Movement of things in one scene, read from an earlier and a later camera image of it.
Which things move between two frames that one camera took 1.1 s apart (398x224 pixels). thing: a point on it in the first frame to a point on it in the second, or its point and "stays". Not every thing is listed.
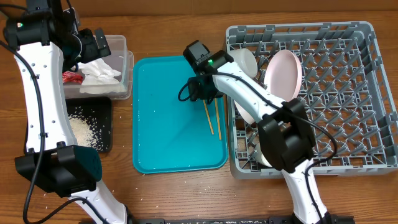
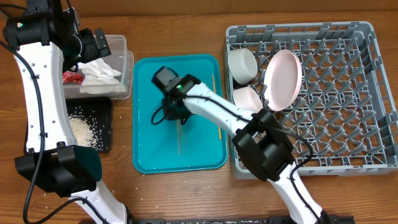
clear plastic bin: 109,77 stays
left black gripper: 93,51 stays
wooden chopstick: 208,117 to 178,137
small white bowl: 245,59 stays
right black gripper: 198,94 to 173,114
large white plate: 283,74 stays
